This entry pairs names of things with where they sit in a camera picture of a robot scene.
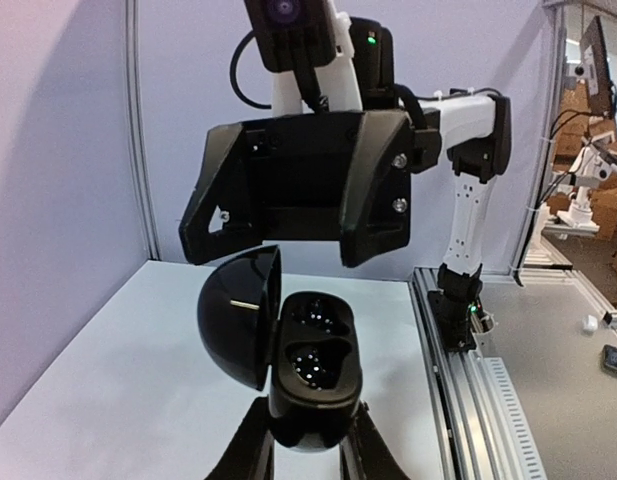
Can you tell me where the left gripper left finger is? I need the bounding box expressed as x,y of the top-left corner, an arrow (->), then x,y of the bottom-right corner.
205,397 -> 275,480

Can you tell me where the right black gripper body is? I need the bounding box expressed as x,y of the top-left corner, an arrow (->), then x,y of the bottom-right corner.
237,112 -> 363,240

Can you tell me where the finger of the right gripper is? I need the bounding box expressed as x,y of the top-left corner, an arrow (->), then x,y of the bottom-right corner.
179,123 -> 253,265
339,110 -> 411,268

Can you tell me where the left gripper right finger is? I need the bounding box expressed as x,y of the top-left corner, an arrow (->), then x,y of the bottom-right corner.
339,402 -> 410,480

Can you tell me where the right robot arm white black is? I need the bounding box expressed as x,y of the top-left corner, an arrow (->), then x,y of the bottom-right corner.
179,1 -> 511,352

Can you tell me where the cardboard boxes pile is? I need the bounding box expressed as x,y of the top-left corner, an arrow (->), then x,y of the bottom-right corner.
544,80 -> 617,307

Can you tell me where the black monitor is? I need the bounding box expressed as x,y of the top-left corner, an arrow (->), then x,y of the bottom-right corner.
579,15 -> 616,119

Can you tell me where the aluminium front rail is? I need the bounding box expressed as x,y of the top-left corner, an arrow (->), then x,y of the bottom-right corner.
410,268 -> 617,479

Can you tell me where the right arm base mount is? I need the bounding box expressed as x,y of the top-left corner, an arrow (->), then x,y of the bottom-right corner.
427,290 -> 495,353

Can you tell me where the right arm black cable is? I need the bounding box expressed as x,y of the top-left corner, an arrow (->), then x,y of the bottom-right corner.
230,32 -> 504,114

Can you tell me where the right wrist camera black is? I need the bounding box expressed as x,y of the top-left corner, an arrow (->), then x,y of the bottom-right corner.
244,0 -> 336,73

